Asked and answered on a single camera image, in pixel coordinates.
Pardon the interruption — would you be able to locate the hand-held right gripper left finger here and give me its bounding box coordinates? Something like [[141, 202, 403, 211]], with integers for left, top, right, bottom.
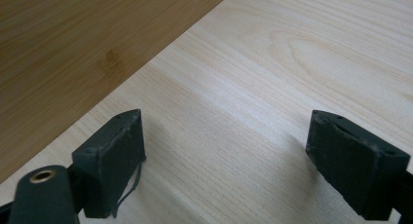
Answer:
[[71, 108, 147, 219]]

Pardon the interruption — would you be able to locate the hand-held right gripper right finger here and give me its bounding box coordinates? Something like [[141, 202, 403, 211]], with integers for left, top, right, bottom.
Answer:
[[305, 109, 411, 221]]

